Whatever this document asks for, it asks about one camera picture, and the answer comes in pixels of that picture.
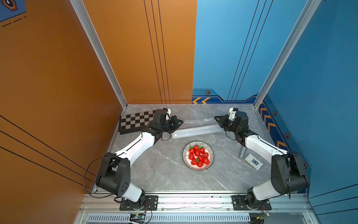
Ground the red strawberries pile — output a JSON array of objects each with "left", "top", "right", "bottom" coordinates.
[{"left": 184, "top": 145, "right": 213, "bottom": 170}]

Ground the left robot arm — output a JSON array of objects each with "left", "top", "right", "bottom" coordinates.
[{"left": 96, "top": 108, "right": 184, "bottom": 210}]

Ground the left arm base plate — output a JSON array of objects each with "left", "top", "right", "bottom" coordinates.
[{"left": 119, "top": 195, "right": 158, "bottom": 211}]

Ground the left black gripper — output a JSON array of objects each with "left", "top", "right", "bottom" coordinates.
[{"left": 160, "top": 116, "right": 184, "bottom": 134}]

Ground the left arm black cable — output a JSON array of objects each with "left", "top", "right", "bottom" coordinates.
[{"left": 83, "top": 156, "right": 117, "bottom": 199}]

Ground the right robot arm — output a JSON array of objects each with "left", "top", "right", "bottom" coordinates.
[{"left": 214, "top": 110, "right": 310, "bottom": 210}]

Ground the circuit board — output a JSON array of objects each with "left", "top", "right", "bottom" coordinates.
[
  {"left": 251, "top": 212, "right": 270, "bottom": 224},
  {"left": 129, "top": 213, "right": 146, "bottom": 224}
]

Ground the small white box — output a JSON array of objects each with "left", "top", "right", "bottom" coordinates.
[{"left": 245, "top": 154, "right": 263, "bottom": 171}]

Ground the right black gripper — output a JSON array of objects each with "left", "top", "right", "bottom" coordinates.
[{"left": 214, "top": 114, "right": 240, "bottom": 134}]

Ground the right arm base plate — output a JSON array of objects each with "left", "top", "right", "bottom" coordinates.
[{"left": 231, "top": 195, "right": 272, "bottom": 211}]

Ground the left circuit board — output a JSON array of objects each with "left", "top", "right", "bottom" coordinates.
[{"left": 129, "top": 213, "right": 146, "bottom": 224}]

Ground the right circuit board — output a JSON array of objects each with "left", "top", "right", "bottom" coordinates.
[{"left": 251, "top": 212, "right": 270, "bottom": 224}]

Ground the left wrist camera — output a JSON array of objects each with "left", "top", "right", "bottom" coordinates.
[{"left": 163, "top": 108, "right": 171, "bottom": 121}]

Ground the cream plastic wrap dispenser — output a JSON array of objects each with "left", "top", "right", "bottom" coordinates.
[{"left": 172, "top": 124, "right": 223, "bottom": 139}]

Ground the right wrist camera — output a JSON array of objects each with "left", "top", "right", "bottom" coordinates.
[{"left": 229, "top": 107, "right": 238, "bottom": 121}]

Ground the black white chessboard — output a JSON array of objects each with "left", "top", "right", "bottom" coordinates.
[{"left": 118, "top": 110, "right": 155, "bottom": 134}]

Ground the striped ceramic plate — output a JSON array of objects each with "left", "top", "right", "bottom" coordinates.
[{"left": 182, "top": 141, "right": 214, "bottom": 171}]

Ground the grey cylindrical marker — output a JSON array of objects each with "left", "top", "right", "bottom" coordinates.
[{"left": 239, "top": 147, "right": 247, "bottom": 160}]

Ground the aluminium front rail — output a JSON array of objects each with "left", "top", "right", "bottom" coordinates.
[{"left": 74, "top": 191, "right": 319, "bottom": 224}]

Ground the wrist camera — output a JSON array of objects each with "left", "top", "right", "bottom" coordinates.
[
  {"left": 163, "top": 108, "right": 171, "bottom": 121},
  {"left": 229, "top": 107, "right": 238, "bottom": 121}
]

